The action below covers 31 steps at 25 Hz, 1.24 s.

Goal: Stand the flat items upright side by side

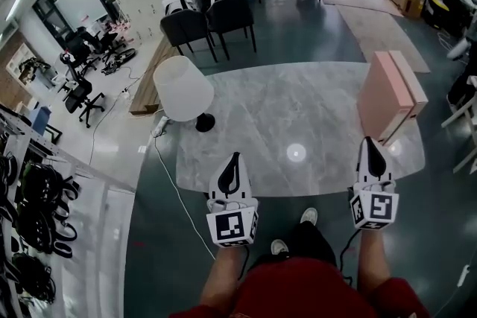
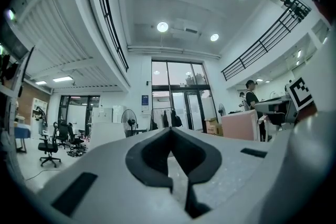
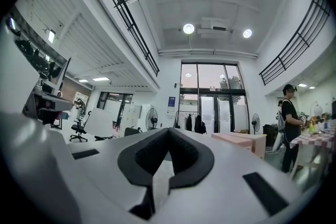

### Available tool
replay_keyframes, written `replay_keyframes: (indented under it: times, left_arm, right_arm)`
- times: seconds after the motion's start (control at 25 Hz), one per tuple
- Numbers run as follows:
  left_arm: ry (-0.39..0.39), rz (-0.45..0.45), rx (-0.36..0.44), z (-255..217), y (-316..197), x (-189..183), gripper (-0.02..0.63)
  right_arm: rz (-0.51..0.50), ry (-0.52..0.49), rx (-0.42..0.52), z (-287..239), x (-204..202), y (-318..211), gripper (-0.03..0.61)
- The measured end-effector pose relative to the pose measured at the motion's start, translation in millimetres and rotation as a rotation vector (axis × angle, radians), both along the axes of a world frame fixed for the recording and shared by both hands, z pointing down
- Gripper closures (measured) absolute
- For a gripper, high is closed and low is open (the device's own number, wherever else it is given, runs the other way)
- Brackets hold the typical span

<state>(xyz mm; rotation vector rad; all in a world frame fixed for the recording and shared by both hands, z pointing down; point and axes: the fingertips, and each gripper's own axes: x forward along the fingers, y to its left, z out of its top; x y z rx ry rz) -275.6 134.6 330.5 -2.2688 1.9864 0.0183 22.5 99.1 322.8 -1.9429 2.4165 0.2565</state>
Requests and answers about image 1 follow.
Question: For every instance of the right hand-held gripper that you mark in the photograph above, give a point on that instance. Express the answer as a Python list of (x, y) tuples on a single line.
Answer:
[(374, 206)]

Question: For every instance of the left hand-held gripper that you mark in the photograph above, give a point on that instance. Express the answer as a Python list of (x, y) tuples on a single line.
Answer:
[(231, 225)]

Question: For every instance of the pink binder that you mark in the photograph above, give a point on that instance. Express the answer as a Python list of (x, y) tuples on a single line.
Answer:
[(380, 104)]

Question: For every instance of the beige binder with label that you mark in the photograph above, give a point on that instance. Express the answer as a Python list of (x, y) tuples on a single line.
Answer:
[(410, 82)]

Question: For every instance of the person's right forearm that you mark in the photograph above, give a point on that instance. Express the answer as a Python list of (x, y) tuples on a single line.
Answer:
[(374, 264)]

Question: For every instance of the person's left forearm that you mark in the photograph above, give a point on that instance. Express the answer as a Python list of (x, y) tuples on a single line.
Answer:
[(221, 279)]

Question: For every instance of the person's left white shoe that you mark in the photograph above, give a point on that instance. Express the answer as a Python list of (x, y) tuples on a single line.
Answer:
[(279, 247)]

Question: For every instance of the person's white shoe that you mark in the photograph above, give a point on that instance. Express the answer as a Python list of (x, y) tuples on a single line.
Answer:
[(279, 247), (308, 216)]

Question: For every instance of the person's right white shoe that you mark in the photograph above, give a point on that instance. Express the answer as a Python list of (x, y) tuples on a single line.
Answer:
[(308, 216)]

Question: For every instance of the white power strip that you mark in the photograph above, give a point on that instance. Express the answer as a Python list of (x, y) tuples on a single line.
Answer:
[(160, 126)]

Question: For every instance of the person's black trousers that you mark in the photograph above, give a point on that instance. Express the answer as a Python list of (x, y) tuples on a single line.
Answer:
[(309, 242)]

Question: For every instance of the white shade table lamp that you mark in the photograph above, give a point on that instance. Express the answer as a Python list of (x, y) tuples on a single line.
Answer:
[(182, 89)]

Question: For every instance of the person's red shirt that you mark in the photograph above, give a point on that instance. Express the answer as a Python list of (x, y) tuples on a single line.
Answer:
[(298, 294)]

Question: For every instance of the low wooden platform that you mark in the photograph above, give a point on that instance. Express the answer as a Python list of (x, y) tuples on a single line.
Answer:
[(149, 85)]

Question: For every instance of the large beige rug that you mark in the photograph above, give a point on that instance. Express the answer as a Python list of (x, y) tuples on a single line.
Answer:
[(384, 33)]

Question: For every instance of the dark grey upholstered chair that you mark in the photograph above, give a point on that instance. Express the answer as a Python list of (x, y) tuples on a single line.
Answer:
[(231, 15), (184, 28)]

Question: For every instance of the black folding bike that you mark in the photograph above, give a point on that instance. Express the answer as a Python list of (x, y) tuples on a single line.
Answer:
[(124, 55)]

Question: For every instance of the beige door mat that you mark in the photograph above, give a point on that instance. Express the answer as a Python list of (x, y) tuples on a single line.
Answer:
[(357, 0)]

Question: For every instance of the black office chair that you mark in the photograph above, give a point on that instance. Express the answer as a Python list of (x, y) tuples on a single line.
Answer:
[(80, 97), (83, 42)]

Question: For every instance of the yellow-lidded black bin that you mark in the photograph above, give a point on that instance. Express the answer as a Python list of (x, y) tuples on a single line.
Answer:
[(438, 9)]

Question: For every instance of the white metal rack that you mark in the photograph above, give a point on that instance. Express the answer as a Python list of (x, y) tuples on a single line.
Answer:
[(56, 152)]

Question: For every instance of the blue storage box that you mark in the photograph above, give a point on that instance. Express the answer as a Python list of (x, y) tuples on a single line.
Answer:
[(41, 121)]

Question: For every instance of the white cubby shelf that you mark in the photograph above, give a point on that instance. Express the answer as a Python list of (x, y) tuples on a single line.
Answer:
[(20, 61)]

